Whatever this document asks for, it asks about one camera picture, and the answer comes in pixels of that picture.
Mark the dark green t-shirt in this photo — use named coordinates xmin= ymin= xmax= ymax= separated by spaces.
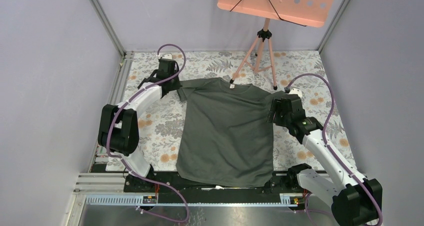
xmin=176 ymin=77 xmax=285 ymax=188

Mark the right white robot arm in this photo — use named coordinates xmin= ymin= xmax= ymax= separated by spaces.
xmin=268 ymin=94 xmax=383 ymax=226

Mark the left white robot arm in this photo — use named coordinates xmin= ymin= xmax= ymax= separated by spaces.
xmin=97 ymin=58 xmax=181 ymax=192

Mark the floral table mat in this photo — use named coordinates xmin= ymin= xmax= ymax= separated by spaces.
xmin=123 ymin=51 xmax=356 ymax=171

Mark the pink music stand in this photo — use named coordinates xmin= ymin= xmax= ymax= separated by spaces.
xmin=217 ymin=0 xmax=334 ymax=90

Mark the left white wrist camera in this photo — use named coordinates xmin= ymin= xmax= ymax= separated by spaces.
xmin=161 ymin=53 xmax=173 ymax=60

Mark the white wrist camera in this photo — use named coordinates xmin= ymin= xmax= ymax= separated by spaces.
xmin=284 ymin=87 xmax=303 ymax=98
xmin=161 ymin=53 xmax=173 ymax=60

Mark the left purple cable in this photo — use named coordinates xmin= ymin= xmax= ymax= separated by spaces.
xmin=105 ymin=43 xmax=190 ymax=224

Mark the purple cable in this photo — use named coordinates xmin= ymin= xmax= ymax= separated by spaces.
xmin=285 ymin=73 xmax=383 ymax=226
xmin=105 ymin=43 xmax=190 ymax=224

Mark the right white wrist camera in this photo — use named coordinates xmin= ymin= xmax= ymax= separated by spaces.
xmin=284 ymin=87 xmax=303 ymax=98

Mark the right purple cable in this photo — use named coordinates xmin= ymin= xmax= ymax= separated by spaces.
xmin=285 ymin=73 xmax=383 ymax=226

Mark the slotted cable duct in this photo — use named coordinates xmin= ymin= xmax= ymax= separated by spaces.
xmin=85 ymin=191 xmax=299 ymax=207

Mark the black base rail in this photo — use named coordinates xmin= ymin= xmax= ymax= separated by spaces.
xmin=123 ymin=171 xmax=308 ymax=207

